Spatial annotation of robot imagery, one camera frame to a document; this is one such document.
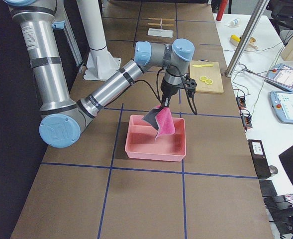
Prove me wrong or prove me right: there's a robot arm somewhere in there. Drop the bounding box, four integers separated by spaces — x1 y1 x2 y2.
7 0 196 148

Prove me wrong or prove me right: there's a wooden rack rod inner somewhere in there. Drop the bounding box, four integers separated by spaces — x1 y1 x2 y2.
147 23 174 27

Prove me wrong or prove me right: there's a teach pendant far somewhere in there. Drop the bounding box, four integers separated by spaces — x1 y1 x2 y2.
267 63 293 87

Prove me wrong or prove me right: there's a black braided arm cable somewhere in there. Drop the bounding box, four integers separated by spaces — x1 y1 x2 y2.
133 65 198 116

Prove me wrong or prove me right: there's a black box with label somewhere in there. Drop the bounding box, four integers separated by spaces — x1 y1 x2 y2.
247 139 271 180

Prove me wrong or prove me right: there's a teach pendant near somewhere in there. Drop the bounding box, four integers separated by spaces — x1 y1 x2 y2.
269 91 293 124

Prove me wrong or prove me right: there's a white rectangular tray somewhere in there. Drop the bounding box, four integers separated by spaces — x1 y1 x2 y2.
147 28 174 38

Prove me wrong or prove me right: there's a yellow plastic knife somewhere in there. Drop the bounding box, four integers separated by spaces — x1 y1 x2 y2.
192 63 214 68

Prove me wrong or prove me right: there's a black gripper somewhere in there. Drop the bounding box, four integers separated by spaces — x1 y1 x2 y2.
160 81 179 108

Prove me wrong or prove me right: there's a teach pendant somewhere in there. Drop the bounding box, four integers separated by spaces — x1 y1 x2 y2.
269 91 293 124
267 63 293 87

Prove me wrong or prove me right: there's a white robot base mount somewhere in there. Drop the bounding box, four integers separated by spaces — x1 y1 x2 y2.
77 0 121 81

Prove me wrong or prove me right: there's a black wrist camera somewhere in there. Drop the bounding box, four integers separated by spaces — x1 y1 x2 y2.
184 77 197 98

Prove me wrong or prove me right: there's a pink and grey cloth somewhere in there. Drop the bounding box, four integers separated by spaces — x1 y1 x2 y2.
142 105 176 140

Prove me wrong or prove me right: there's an aluminium frame post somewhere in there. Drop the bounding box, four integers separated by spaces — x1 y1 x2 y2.
225 0 269 78

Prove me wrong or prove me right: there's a red bottle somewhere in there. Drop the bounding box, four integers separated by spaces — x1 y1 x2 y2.
216 0 228 21

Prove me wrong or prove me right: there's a lemon slice lower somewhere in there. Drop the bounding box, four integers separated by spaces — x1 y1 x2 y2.
205 79 213 85

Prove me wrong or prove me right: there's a wooden cutting board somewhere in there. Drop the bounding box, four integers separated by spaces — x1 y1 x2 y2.
189 60 224 94

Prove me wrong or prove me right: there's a pink plastic bin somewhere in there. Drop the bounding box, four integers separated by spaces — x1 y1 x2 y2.
125 115 187 162

